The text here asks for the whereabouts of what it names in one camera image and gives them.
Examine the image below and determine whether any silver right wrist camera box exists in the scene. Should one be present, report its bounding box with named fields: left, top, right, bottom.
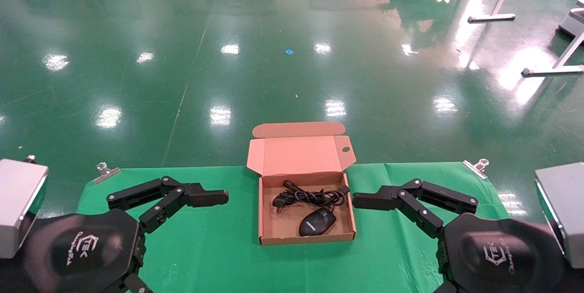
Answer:
left=534, top=162, right=584, bottom=270

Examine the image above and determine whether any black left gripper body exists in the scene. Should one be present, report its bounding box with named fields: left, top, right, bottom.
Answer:
left=21, top=209, right=146, bottom=293

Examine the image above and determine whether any black power cable bundle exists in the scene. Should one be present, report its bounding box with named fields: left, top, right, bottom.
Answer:
left=272, top=180, right=351, bottom=214

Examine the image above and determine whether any green table cloth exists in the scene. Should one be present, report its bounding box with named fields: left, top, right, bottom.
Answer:
left=75, top=162, right=511, bottom=293

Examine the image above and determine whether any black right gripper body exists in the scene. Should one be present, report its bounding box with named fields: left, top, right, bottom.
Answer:
left=439, top=213, right=567, bottom=293

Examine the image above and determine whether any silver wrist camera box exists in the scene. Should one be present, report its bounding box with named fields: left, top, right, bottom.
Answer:
left=534, top=162, right=584, bottom=270
left=0, top=155, right=49, bottom=259

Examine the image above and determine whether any grey machine base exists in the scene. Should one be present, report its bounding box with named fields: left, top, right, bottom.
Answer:
left=558, top=0, right=584, bottom=37

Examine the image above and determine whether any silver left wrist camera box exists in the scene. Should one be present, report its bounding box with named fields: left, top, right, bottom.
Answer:
left=0, top=155, right=49, bottom=259

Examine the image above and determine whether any open brown cardboard box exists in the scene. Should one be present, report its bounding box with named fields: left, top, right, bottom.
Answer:
left=246, top=122, right=357, bottom=246

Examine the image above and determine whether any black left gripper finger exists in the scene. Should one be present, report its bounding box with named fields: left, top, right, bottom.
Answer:
left=106, top=176, right=229, bottom=234
left=120, top=274, right=153, bottom=293

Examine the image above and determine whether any silver metal table clamp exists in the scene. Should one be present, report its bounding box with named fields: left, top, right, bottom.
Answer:
left=463, top=158, right=490, bottom=180
left=94, top=162, right=121, bottom=184

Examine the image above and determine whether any black wired computer mouse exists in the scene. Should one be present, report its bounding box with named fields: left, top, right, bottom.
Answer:
left=299, top=207, right=337, bottom=237

